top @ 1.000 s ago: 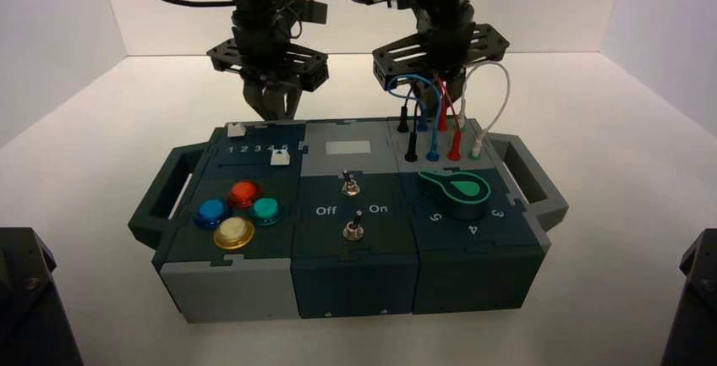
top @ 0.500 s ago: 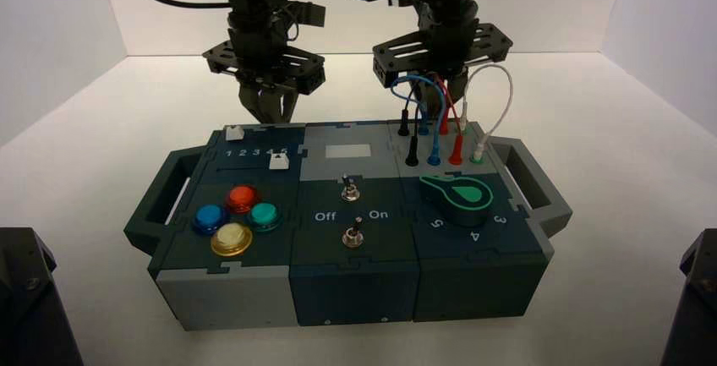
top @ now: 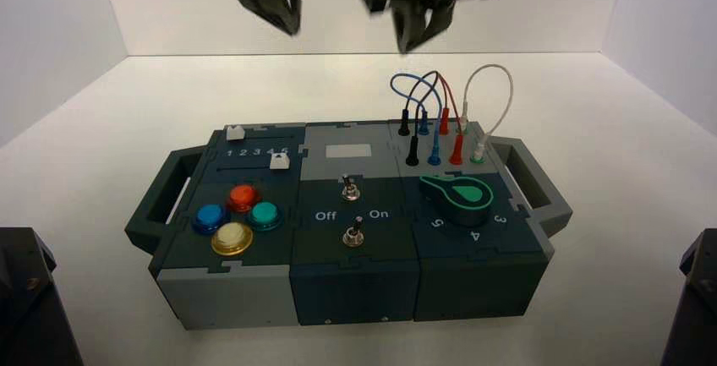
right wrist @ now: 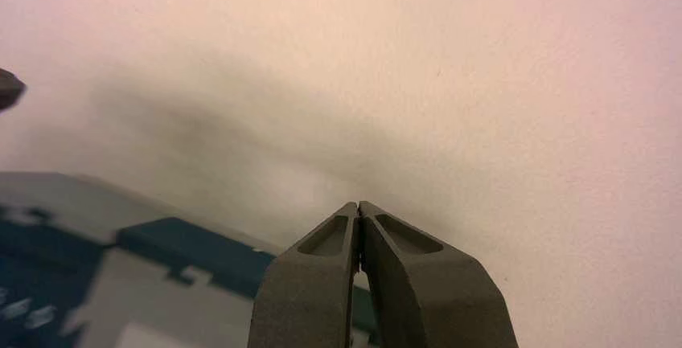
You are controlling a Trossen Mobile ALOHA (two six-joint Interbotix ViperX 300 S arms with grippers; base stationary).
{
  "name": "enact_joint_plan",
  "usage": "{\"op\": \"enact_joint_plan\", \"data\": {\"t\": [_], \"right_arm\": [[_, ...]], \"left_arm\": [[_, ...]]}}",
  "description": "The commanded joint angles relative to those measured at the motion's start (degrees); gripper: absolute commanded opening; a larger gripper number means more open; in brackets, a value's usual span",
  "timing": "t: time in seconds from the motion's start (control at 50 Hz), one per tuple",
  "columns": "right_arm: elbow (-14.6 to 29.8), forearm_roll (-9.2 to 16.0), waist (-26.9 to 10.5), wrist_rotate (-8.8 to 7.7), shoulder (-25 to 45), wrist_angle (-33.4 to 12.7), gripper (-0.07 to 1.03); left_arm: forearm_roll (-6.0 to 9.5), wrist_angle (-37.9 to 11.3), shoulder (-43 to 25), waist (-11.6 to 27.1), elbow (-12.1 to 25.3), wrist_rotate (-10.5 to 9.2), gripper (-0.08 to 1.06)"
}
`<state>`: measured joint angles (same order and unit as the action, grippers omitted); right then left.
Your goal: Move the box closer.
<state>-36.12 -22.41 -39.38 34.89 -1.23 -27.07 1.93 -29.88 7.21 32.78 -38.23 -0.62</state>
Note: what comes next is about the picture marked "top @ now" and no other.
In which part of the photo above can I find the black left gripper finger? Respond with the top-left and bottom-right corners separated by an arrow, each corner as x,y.
282,0 -> 304,37
233,0 -> 294,36

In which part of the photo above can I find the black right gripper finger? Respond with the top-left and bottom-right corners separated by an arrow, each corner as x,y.
391,6 -> 430,54
423,2 -> 457,46

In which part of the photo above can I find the grey and teal task box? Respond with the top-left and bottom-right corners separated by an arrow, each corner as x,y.
123,121 -> 573,332

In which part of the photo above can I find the green and black rotary knob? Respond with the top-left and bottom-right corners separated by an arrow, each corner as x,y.
419,174 -> 495,227

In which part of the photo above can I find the orange round push button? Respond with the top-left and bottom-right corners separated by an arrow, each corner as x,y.
226,184 -> 263,215

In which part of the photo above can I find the teal round push button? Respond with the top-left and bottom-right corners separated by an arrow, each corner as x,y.
247,200 -> 283,233

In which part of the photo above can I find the blue round push button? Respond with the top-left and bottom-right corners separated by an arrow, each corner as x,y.
192,204 -> 227,236

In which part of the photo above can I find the yellow round push button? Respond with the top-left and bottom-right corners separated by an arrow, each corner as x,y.
211,221 -> 255,257

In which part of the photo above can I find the black jumper cable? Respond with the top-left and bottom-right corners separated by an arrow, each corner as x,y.
397,70 -> 441,167

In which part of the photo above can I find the blue jumper cable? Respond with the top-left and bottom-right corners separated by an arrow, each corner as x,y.
389,73 -> 444,167

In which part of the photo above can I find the red jumper cable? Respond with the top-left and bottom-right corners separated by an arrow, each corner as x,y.
435,74 -> 466,167

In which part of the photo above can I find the white jumper cable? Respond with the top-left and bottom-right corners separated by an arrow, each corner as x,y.
456,64 -> 515,164

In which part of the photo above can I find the metal toggle switch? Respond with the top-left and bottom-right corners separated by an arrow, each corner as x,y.
342,216 -> 365,248
342,173 -> 361,202

